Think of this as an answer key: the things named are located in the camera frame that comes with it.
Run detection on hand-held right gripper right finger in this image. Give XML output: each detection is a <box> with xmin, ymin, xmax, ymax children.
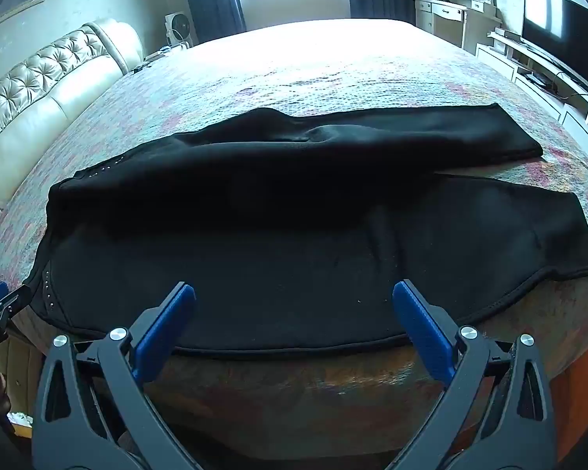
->
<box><xmin>372</xmin><ymin>279</ymin><xmax>559</xmax><ymax>470</ymax></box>

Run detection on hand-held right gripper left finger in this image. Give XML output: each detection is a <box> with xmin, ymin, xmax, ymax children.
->
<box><xmin>32</xmin><ymin>281</ymin><xmax>211</xmax><ymax>470</ymax></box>

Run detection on black pants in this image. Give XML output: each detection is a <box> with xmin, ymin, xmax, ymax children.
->
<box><xmin>22</xmin><ymin>103</ymin><xmax>588</xmax><ymax>353</ymax></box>

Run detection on cream tufted headboard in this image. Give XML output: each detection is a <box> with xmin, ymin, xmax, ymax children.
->
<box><xmin>0</xmin><ymin>18</ymin><xmax>145</xmax><ymax>255</ymax></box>

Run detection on bedside table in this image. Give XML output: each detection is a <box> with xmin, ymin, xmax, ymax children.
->
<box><xmin>133</xmin><ymin>43</ymin><xmax>189</xmax><ymax>73</ymax></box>

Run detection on white television stand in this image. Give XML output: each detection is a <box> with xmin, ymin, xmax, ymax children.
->
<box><xmin>475</xmin><ymin>29</ymin><xmax>588</xmax><ymax>138</ymax></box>

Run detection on floral bed blanket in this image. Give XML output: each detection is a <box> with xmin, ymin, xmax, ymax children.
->
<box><xmin>0</xmin><ymin>18</ymin><xmax>588</xmax><ymax>451</ymax></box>

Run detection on white fan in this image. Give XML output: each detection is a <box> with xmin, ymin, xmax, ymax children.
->
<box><xmin>165</xmin><ymin>12</ymin><xmax>197</xmax><ymax>50</ymax></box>

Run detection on cream dressing table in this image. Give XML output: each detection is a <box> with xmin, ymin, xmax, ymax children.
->
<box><xmin>412</xmin><ymin>0</ymin><xmax>503</xmax><ymax>50</ymax></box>

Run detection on black flat television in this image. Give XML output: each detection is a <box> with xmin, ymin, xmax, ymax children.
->
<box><xmin>521</xmin><ymin>0</ymin><xmax>588</xmax><ymax>101</ymax></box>

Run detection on wooden bed frame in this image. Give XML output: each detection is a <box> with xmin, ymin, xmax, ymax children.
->
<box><xmin>539</xmin><ymin>352</ymin><xmax>588</xmax><ymax>470</ymax></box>

